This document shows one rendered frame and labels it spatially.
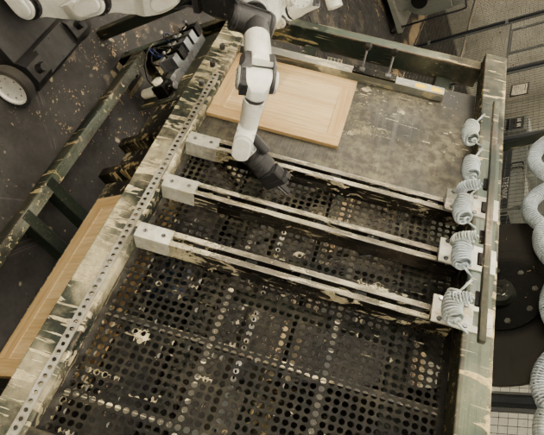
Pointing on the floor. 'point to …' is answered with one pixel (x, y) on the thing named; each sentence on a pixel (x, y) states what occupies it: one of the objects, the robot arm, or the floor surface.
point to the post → (127, 24)
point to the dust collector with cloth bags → (400, 11)
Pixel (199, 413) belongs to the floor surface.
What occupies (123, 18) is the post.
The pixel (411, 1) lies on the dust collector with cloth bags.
